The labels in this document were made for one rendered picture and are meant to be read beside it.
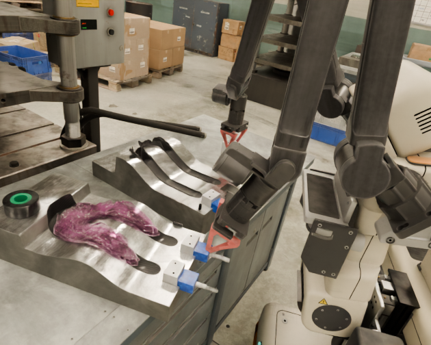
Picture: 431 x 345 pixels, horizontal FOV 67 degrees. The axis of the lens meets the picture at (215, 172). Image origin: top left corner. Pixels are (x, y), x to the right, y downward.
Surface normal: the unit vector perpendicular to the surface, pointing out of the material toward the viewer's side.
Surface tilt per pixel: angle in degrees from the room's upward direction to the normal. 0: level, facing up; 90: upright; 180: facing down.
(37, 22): 90
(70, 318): 0
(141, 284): 0
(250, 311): 0
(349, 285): 90
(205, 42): 90
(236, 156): 90
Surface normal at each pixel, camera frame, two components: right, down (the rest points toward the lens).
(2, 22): 0.82, 0.38
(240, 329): 0.14, -0.86
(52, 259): -0.29, 0.44
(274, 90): -0.52, 0.36
